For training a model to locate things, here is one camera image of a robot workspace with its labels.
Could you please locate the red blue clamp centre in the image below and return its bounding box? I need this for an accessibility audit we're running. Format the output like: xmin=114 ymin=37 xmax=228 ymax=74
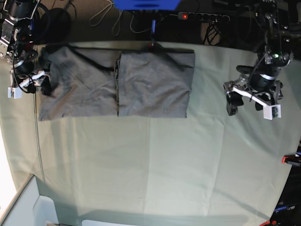
xmin=149 ymin=19 xmax=156 ymax=50

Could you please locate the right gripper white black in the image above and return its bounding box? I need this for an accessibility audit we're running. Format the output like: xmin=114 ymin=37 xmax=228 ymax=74
xmin=10 ymin=69 xmax=52 ymax=96

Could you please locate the white storage bin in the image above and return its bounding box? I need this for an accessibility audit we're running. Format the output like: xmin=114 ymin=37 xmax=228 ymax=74
xmin=0 ymin=174 xmax=59 ymax=226

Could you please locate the red black clamp right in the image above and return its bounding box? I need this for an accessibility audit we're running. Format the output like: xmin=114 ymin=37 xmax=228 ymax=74
xmin=282 ymin=151 xmax=301 ymax=167

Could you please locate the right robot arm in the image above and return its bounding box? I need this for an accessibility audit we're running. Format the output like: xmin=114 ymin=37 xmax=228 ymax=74
xmin=0 ymin=0 xmax=71 ymax=99

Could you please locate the green table cloth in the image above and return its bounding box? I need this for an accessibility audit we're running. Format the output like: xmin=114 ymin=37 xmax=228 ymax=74
xmin=0 ymin=43 xmax=301 ymax=226

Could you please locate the grey t-shirt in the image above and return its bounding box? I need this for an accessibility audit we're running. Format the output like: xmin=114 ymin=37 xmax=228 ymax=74
xmin=39 ymin=46 xmax=196 ymax=121

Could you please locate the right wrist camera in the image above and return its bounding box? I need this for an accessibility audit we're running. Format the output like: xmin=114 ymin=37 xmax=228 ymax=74
xmin=8 ymin=87 xmax=23 ymax=99

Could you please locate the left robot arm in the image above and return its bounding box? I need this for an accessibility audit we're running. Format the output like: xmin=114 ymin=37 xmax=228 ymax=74
xmin=223 ymin=0 xmax=293 ymax=120

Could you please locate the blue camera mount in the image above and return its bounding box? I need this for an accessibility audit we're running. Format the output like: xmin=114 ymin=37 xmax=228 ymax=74
xmin=113 ymin=0 xmax=181 ymax=10

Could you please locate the black power strip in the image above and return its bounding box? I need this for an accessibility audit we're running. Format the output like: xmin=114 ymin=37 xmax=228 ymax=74
xmin=176 ymin=12 xmax=230 ymax=23

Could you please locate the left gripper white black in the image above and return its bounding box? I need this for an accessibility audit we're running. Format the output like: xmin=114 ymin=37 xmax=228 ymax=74
xmin=223 ymin=75 xmax=283 ymax=116

